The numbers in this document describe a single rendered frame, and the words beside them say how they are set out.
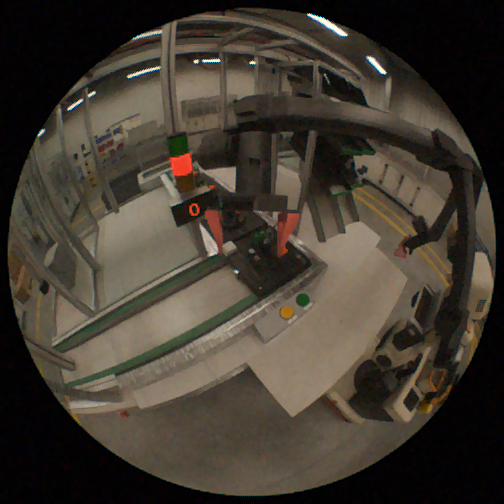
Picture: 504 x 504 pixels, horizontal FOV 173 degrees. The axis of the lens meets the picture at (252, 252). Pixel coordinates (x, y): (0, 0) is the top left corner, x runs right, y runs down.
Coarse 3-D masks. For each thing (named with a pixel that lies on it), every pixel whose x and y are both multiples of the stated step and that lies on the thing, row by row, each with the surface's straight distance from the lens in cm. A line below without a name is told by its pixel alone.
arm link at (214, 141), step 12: (240, 108) 30; (252, 108) 29; (240, 120) 29; (252, 120) 29; (216, 132) 33; (228, 132) 32; (240, 132) 32; (204, 144) 33; (216, 144) 31; (204, 156) 32; (216, 156) 30; (204, 168) 33; (216, 168) 33
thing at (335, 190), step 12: (300, 132) 72; (300, 144) 68; (324, 144) 77; (300, 156) 69; (324, 156) 77; (336, 156) 73; (312, 168) 64; (324, 168) 71; (336, 168) 73; (324, 180) 65; (336, 180) 70; (336, 192) 65; (348, 192) 68
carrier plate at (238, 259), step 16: (240, 240) 70; (240, 256) 65; (288, 256) 66; (304, 256) 67; (240, 272) 61; (256, 272) 60; (272, 272) 61; (288, 272) 62; (256, 288) 57; (272, 288) 59
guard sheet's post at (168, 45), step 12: (168, 24) 54; (168, 36) 52; (168, 48) 50; (168, 60) 49; (168, 72) 48; (168, 84) 47; (168, 96) 45; (168, 108) 45; (168, 120) 45; (168, 132) 45; (192, 228) 58; (204, 252) 67
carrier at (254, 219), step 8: (224, 216) 79; (232, 216) 78; (240, 216) 78; (248, 216) 81; (256, 216) 81; (208, 224) 80; (224, 224) 75; (232, 224) 74; (240, 224) 76; (248, 224) 77; (256, 224) 77; (264, 224) 77; (208, 232) 76; (224, 232) 74; (232, 232) 74; (240, 232) 73; (248, 232) 73; (224, 240) 71; (232, 240) 71
